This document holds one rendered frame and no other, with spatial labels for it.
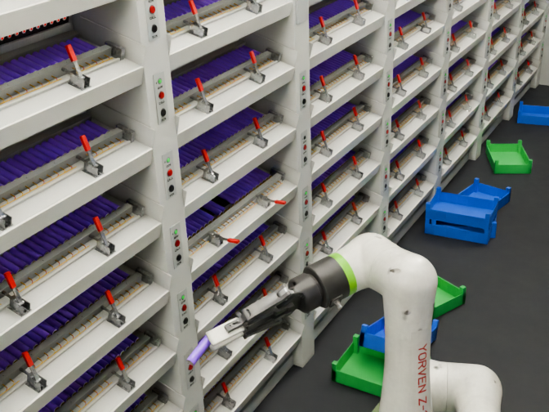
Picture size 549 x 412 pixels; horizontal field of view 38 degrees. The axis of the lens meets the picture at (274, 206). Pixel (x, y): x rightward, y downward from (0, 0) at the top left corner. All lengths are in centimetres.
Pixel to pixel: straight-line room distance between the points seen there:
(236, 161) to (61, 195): 71
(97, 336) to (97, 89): 60
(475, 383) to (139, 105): 105
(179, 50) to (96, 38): 20
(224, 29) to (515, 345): 173
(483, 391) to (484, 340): 119
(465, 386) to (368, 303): 135
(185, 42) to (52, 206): 56
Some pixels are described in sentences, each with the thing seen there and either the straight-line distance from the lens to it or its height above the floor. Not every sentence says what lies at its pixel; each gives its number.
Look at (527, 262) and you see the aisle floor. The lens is 371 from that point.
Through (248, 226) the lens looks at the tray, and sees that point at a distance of 235.
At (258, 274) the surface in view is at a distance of 249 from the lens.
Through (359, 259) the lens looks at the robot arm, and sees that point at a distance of 158.
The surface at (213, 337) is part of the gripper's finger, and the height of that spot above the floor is 98.
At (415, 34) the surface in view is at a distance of 351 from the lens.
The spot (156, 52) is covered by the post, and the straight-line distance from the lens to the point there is 186.
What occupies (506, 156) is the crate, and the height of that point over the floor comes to 0.
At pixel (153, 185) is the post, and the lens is 194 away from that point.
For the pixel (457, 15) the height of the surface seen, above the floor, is 95.
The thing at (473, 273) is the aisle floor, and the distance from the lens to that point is 358.
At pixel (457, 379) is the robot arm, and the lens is 207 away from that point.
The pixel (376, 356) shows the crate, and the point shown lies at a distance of 304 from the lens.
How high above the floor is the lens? 187
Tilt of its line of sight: 27 degrees down
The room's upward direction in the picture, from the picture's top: 2 degrees counter-clockwise
